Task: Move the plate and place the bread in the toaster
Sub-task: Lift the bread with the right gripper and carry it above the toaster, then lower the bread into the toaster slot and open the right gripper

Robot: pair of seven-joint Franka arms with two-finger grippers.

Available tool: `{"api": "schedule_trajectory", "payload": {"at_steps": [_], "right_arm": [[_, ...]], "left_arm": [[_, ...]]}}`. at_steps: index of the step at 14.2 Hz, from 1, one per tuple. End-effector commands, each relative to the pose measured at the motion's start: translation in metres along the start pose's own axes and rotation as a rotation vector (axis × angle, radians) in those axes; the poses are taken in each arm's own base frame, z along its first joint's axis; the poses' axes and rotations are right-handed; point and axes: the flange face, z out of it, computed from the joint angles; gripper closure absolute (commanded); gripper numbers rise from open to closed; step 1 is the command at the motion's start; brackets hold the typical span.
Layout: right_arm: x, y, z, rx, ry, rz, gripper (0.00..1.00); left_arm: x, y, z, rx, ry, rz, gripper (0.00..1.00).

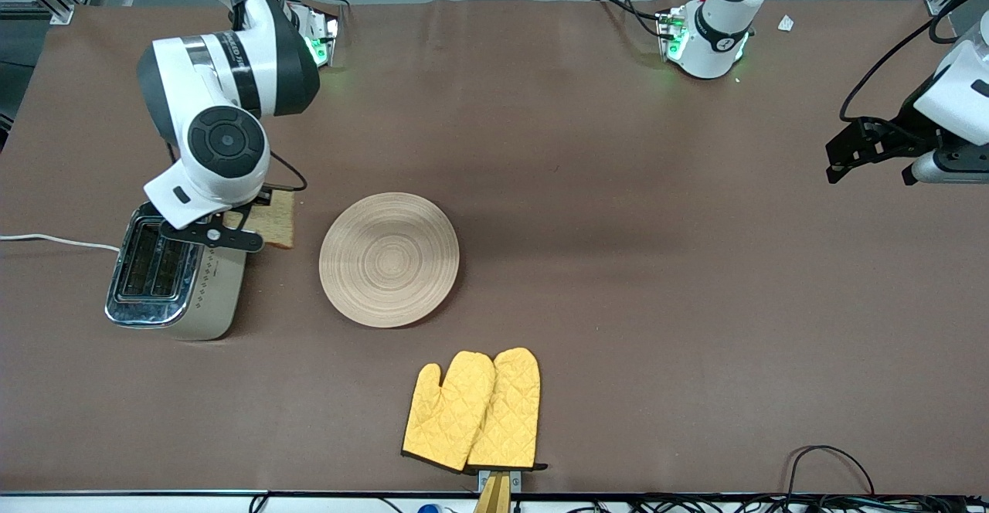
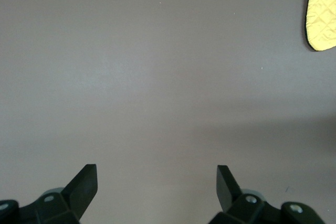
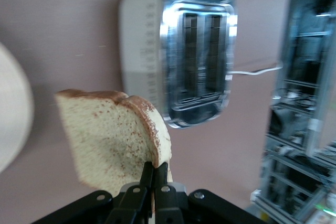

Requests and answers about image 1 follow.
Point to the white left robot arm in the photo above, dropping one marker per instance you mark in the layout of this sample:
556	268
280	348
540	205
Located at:
707	42

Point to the metal base connector plate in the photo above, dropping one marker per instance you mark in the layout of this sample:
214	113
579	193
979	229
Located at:
324	34
674	34

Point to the round wooden plate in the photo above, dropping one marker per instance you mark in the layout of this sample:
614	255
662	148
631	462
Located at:
386	258

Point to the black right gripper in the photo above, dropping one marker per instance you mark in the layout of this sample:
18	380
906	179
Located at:
263	196

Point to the yellow quilted oven mitt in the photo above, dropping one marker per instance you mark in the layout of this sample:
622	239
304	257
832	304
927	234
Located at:
510	412
448	412

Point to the brown table cover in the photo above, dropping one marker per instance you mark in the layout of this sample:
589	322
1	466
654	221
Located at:
541	188

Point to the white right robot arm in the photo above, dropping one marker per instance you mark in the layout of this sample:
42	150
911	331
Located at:
224	142

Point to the slice of brown bread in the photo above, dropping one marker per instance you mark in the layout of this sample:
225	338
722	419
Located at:
278	223

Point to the beige chrome two-slot toaster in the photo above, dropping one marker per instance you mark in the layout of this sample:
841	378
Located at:
147	277

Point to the small white paper scrap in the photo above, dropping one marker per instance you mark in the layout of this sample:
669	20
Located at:
786	23

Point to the wooden stick with metal bracket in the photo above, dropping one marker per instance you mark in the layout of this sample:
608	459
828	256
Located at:
494	494

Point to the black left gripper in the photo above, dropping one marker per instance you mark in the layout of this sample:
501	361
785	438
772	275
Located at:
902	132

